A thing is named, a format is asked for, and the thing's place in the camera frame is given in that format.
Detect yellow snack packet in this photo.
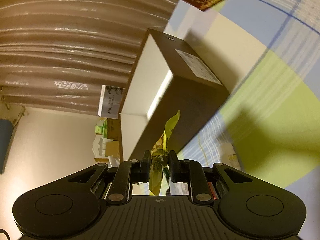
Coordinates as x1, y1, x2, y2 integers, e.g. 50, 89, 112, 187
149, 110, 181, 196

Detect yellow brown small carton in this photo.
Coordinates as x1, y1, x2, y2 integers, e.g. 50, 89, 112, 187
104, 140, 120, 162

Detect white scalloped holder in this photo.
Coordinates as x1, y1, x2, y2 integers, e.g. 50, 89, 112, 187
92, 134, 111, 159

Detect brown cardboard carton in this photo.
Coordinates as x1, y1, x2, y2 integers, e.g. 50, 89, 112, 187
106, 118, 121, 140

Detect green white small box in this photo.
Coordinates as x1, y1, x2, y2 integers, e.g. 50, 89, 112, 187
95, 118, 107, 138

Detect white printed carton box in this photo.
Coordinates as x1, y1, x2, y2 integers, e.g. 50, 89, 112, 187
98, 85, 124, 119

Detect brown cardboard storage box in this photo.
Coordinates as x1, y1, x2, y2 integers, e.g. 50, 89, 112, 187
119, 29, 229, 161

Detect beige pleated curtain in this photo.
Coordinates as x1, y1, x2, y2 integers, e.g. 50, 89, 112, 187
1, 0, 178, 115

